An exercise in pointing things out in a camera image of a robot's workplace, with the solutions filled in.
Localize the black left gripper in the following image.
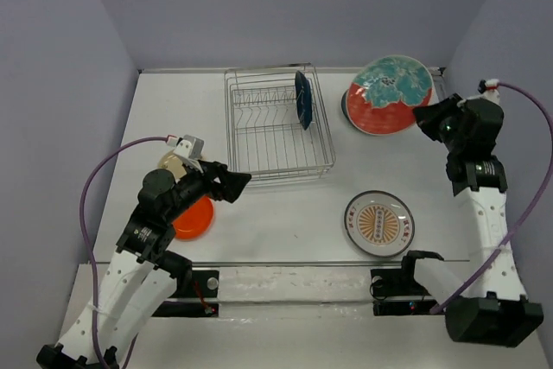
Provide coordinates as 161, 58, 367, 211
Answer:
166, 156, 252, 220

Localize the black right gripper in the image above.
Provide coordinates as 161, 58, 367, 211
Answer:
414, 93, 470, 154

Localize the red plate with turquoise flower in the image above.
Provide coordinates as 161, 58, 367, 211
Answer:
346, 54, 435, 136

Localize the dark blue leaf-shaped plate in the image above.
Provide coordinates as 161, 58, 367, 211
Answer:
295, 71, 313, 130

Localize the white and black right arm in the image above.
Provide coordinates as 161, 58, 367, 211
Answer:
397, 89, 543, 348

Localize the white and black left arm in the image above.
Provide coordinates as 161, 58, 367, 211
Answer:
36, 161, 251, 368

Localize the small beige plate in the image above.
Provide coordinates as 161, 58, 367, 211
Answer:
157, 150, 187, 181

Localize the teal plate with white blossoms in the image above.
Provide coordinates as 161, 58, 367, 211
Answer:
340, 91, 351, 123

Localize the white plate with orange sunburst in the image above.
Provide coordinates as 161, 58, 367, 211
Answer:
343, 190, 415, 258

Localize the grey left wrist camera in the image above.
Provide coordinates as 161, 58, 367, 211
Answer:
166, 135, 204, 172

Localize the silver wire dish rack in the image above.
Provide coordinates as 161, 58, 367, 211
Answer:
224, 62, 336, 185

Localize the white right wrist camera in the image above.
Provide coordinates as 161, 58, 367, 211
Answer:
457, 79, 500, 107

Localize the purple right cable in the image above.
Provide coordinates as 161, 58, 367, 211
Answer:
429, 81, 553, 316

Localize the purple cable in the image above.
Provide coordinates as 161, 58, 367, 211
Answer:
429, 81, 553, 316
79, 135, 172, 366

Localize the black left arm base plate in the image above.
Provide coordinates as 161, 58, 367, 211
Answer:
152, 269, 219, 318

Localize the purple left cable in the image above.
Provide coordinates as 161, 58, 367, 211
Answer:
79, 135, 172, 366

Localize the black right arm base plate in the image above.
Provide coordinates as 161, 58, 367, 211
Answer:
369, 268, 437, 317

